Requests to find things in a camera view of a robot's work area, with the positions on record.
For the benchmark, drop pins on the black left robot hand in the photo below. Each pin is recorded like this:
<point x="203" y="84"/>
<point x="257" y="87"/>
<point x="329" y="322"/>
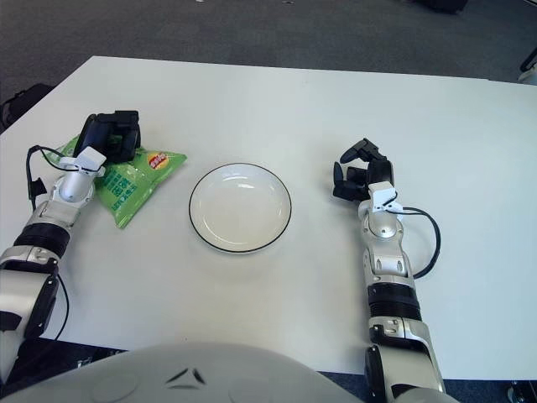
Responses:
<point x="113" y="134"/>

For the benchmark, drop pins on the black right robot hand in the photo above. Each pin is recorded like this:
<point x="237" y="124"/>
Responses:
<point x="379" y="168"/>

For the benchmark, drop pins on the green snack chip bag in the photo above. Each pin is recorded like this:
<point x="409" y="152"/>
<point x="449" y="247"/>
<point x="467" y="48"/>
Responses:
<point x="126" y="189"/>

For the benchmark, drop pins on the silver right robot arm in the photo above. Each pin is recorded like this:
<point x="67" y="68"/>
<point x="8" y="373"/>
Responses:
<point x="386" y="252"/>

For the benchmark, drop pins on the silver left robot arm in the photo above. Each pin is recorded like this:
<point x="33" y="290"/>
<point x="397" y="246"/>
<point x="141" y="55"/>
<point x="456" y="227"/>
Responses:
<point x="69" y="189"/>

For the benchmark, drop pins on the white plate with black rim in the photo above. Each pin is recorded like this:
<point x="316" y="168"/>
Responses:
<point x="239" y="210"/>

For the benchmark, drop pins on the black bag on floor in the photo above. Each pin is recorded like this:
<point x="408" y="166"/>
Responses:
<point x="25" y="101"/>

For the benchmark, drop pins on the dark object on floor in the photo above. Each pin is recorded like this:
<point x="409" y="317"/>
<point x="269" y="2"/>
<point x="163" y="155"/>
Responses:
<point x="440" y="4"/>

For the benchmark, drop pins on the white and black chair base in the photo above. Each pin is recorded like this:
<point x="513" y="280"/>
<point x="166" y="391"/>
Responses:
<point x="530" y="73"/>

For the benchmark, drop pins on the grey robot torso shell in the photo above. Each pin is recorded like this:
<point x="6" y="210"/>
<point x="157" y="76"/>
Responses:
<point x="251" y="378"/>

